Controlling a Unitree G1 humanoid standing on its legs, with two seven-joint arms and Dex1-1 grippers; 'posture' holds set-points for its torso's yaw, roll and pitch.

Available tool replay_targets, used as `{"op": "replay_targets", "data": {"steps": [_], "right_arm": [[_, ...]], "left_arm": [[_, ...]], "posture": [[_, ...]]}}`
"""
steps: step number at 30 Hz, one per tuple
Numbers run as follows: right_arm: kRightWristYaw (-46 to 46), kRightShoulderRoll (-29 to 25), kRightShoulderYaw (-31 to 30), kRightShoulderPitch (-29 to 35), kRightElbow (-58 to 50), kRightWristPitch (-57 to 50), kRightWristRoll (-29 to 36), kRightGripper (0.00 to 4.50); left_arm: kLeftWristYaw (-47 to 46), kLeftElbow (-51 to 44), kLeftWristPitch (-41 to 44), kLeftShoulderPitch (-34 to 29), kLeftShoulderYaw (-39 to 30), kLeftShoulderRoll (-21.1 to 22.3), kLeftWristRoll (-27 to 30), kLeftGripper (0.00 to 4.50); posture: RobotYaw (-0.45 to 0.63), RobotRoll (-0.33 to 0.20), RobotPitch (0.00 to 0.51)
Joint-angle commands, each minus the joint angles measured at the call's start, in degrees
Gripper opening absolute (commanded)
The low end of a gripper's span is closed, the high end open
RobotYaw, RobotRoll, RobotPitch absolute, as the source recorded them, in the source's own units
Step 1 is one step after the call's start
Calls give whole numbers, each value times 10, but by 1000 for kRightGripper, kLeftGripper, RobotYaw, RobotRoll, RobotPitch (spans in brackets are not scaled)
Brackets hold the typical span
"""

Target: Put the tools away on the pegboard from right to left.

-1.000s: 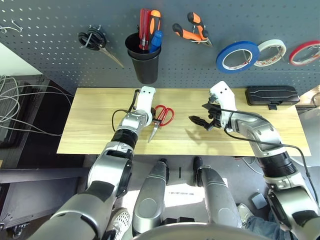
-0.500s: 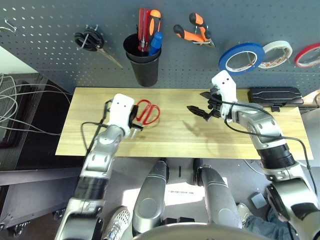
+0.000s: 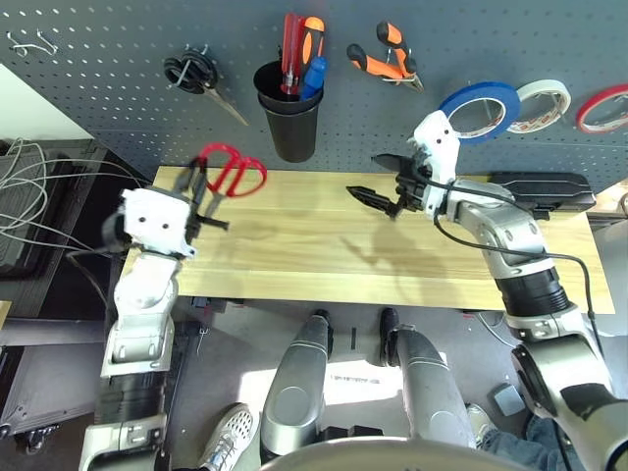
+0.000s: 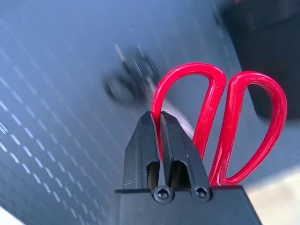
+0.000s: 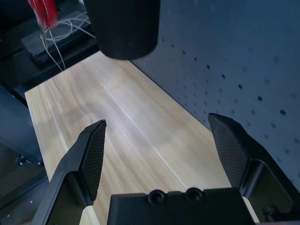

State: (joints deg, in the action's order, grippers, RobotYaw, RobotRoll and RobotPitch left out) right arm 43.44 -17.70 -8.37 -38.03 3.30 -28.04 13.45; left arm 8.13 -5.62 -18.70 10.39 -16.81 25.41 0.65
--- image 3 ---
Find silver robot torso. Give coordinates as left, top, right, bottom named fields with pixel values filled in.
left=259, top=436, right=536, bottom=471

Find grey metal pegboard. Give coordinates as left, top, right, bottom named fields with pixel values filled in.
left=0, top=0, right=628, bottom=190

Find dark flight case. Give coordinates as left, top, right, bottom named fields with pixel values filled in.
left=0, top=342, right=107, bottom=443

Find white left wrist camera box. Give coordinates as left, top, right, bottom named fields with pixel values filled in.
left=120, top=187, right=197, bottom=259

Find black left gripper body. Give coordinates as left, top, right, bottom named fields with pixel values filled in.
left=184, top=193, right=231, bottom=242

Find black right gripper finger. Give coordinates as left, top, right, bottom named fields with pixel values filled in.
left=345, top=184, right=401, bottom=221
left=371, top=153, right=411, bottom=173

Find orange black needle-nose pliers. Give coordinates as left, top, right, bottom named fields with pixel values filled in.
left=345, top=21, right=425, bottom=93

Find black plastic cup holder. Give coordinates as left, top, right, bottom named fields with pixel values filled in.
left=253, top=59, right=325, bottom=163

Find blue tape roll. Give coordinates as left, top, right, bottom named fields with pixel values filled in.
left=438, top=80, right=521, bottom=145

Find red handled scissors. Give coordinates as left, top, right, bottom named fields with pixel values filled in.
left=198, top=141, right=269, bottom=200

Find black equipment cabinet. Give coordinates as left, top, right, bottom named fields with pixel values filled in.
left=0, top=139, right=151, bottom=320

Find white tape roll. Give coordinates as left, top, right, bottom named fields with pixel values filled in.
left=504, top=78, right=573, bottom=134

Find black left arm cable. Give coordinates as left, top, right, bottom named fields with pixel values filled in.
left=66, top=213, right=129, bottom=315

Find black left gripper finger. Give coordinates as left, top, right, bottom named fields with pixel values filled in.
left=174, top=159, right=197, bottom=195
left=194, top=156, right=220, bottom=220

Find grey foot pedal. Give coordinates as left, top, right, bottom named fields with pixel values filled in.
left=492, top=384, right=526, bottom=417

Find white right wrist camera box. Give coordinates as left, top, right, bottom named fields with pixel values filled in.
left=411, top=110, right=462, bottom=217

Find grey cable bundle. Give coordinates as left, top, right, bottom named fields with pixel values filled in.
left=0, top=138, right=148, bottom=256

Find black plastic tool case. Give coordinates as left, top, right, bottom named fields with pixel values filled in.
left=490, top=171, right=598, bottom=221

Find red tape roll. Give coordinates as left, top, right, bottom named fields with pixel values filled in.
left=574, top=83, right=628, bottom=136

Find black handled scissors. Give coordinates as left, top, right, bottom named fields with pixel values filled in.
left=163, top=44, right=250, bottom=127

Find silver wire pegboard hook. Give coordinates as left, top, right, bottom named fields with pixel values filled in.
left=7, top=29, right=59, bottom=56

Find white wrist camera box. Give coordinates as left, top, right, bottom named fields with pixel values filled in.
left=120, top=187, right=197, bottom=259
left=411, top=110, right=462, bottom=217

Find silver right robot leg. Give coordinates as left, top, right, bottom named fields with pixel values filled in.
left=380, top=307, right=477, bottom=447

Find blue handled screwdriver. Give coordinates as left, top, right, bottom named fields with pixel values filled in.
left=298, top=56, right=328, bottom=102

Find silver grey sneaker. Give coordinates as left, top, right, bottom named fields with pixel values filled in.
left=465, top=402, right=499, bottom=445

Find silver robot leg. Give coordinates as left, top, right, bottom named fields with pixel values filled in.
left=259, top=309, right=336, bottom=462
left=380, top=307, right=477, bottom=447

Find silver left robot leg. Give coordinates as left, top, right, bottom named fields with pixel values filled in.
left=259, top=309, right=336, bottom=462

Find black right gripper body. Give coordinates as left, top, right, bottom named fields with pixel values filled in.
left=392, top=151, right=436, bottom=217

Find white mesh sneaker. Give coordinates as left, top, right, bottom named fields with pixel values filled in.
left=198, top=402, right=259, bottom=471

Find blue jeans leg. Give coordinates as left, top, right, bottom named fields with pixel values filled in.
left=478, top=416, right=585, bottom=471

